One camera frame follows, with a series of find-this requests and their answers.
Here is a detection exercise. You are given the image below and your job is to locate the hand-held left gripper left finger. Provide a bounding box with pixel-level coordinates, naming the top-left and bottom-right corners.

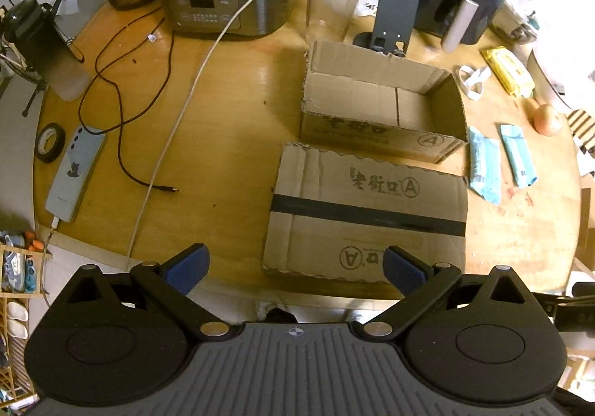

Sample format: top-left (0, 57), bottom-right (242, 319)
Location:
top-left (65, 243), bottom-right (235, 345)

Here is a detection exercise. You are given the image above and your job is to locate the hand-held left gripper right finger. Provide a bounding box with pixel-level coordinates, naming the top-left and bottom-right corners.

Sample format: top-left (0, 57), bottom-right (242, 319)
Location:
top-left (351, 245), bottom-right (528, 345)

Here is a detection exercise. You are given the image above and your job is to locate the blue packet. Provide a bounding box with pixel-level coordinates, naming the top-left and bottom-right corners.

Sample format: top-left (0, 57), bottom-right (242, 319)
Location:
top-left (467, 125), bottom-right (503, 205)
top-left (498, 123), bottom-right (538, 188)

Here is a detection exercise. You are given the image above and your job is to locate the wooden desktop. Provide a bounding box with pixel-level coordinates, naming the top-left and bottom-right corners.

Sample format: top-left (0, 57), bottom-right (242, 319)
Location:
top-left (32, 0), bottom-right (584, 300)

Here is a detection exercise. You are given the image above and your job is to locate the taped flat cardboard box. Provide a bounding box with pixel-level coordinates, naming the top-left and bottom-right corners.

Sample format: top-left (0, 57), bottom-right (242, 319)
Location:
top-left (261, 142), bottom-right (469, 283)

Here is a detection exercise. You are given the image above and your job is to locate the light blue smartphone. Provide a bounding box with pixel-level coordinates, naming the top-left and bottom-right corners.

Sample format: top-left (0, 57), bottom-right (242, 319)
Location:
top-left (45, 125), bottom-right (109, 225)

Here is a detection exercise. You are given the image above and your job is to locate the wooden shoe rack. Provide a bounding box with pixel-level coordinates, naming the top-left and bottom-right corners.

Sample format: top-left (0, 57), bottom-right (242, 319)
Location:
top-left (0, 230), bottom-right (52, 407)

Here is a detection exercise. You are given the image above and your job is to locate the black tape roll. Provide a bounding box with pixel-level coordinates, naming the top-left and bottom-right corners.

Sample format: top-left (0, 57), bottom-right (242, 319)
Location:
top-left (36, 122), bottom-right (67, 163)

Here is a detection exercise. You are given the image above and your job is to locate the white elastic band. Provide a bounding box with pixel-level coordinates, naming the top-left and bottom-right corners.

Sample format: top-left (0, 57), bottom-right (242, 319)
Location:
top-left (458, 65), bottom-right (491, 101)

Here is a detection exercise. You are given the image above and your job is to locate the yellow wet wipes pack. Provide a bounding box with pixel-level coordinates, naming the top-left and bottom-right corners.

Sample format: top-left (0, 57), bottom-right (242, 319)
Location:
top-left (480, 46), bottom-right (536, 98)

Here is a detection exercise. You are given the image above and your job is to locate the frosted bottle black lid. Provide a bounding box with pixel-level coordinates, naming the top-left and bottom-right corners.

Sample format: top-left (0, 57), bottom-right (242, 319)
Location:
top-left (2, 0), bottom-right (90, 101)

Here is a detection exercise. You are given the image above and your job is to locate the grey phone stand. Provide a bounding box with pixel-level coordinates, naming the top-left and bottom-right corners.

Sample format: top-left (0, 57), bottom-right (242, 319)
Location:
top-left (352, 0), bottom-right (419, 58)

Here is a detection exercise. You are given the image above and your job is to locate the clear plastic packaging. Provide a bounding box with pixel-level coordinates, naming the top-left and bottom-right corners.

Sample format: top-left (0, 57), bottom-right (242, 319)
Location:
top-left (488, 0), bottom-right (542, 45)

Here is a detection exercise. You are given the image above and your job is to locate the thin black cable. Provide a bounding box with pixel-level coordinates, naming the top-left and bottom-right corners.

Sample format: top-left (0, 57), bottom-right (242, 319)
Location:
top-left (78, 4), bottom-right (180, 194)

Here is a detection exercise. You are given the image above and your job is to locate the white cable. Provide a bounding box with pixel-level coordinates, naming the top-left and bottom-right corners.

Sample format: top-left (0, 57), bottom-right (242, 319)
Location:
top-left (125, 0), bottom-right (298, 261)

